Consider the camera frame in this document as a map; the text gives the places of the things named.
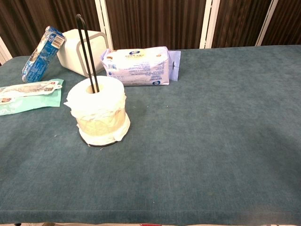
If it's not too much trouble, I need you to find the white plastic bin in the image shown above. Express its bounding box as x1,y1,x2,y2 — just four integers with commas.
56,28,110,78

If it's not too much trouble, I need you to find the blue printed tissue package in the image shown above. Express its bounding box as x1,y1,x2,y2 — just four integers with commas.
22,25,66,83

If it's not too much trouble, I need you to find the green wet wipes pack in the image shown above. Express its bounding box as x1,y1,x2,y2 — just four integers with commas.
0,79,64,116

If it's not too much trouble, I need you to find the brown pleated curtain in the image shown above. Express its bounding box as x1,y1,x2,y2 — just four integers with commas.
0,0,301,64

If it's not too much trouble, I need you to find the black wire roll holder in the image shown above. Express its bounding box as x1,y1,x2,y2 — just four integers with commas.
75,14,129,149

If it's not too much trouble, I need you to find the white paper towel roll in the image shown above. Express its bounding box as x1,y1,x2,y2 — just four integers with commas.
63,75,131,147

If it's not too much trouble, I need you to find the white soft tissue pack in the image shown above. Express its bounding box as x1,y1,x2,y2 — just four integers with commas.
100,46,182,87

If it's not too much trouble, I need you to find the teal table cloth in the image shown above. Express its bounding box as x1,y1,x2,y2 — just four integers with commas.
0,44,301,226

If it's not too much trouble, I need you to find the white frame post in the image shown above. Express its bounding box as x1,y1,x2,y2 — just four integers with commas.
0,35,13,65
199,0,221,49
255,0,279,47
95,0,114,50

